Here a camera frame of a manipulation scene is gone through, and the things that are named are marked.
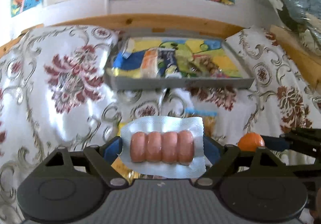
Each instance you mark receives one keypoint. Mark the gold foil snack bag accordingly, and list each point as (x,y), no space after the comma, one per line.
(124,171)

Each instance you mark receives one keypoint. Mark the orange fruit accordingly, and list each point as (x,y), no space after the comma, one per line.
(250,142)

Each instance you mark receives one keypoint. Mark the sausage pack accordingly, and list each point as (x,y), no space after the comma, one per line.
(164,146)

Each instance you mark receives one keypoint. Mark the dark blue milk carton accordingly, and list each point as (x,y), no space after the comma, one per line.
(167,63)

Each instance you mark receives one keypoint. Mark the wooden bed frame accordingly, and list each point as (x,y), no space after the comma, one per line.
(307,62)

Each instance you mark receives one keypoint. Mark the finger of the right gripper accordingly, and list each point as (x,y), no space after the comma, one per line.
(276,143)

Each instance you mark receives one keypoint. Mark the red clear snack bag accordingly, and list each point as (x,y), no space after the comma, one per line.
(204,66)

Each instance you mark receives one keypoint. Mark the grey tray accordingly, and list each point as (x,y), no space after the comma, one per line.
(122,70)

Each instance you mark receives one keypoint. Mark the floral bed cover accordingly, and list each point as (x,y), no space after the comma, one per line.
(53,94)

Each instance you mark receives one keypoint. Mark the blue clear snack bag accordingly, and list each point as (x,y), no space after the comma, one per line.
(197,112)

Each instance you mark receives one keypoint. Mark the orange white sandwich pack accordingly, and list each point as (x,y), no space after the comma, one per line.
(149,64)

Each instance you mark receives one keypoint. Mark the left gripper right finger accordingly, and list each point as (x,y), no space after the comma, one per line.
(221,158)

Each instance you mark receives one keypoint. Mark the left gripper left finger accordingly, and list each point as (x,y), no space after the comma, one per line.
(101,158)

